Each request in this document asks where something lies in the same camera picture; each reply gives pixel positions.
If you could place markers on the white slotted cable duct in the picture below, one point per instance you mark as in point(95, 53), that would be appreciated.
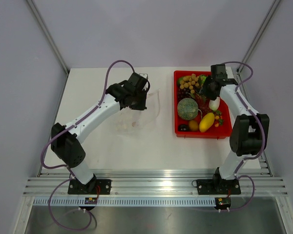
point(127, 201)

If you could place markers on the dark red grape bunch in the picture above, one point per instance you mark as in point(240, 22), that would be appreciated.
point(183, 93)

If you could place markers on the aluminium rail beam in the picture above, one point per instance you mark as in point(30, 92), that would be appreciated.
point(159, 183)

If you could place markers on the clear zip top bag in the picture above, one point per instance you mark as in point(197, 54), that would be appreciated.
point(127, 120)

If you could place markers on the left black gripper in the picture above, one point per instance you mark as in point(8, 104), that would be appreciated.
point(141, 107)

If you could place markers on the green netted melon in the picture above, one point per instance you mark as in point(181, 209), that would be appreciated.
point(187, 109)

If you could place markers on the red plastic tray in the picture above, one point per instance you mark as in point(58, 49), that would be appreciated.
point(220, 132)

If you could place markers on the left aluminium frame post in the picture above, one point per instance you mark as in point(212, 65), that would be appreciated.
point(45, 31)

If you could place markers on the pink red grape bunch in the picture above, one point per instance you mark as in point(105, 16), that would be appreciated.
point(203, 103)

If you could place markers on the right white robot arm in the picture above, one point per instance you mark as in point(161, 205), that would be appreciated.
point(248, 138)

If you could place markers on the right aluminium frame post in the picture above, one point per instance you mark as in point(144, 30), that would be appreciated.
point(261, 29)

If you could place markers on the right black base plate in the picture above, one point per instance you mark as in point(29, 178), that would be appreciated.
point(213, 187)

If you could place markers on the tan longan bunch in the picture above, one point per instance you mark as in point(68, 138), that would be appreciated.
point(190, 82)

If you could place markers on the small orange fruit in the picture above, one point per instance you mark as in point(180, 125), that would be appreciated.
point(193, 125)

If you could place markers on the yellow mango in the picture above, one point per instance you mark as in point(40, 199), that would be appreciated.
point(206, 122)

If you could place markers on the aluminium frame post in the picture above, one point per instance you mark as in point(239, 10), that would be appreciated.
point(261, 29)
point(45, 31)

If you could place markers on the black dark fruit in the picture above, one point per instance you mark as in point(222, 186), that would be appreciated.
point(183, 128)

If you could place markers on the white garlic bulb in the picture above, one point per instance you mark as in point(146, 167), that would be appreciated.
point(214, 104)

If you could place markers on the green leafy vegetable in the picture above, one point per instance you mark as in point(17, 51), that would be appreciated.
point(202, 79)

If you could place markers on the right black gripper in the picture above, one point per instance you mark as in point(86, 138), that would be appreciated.
point(211, 96)

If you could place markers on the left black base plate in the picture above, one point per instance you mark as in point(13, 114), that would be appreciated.
point(99, 186)

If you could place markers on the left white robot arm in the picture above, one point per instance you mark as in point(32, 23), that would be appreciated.
point(67, 139)

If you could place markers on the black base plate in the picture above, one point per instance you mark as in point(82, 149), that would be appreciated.
point(99, 186)
point(213, 187)

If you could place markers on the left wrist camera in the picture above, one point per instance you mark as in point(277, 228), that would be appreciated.
point(144, 75)

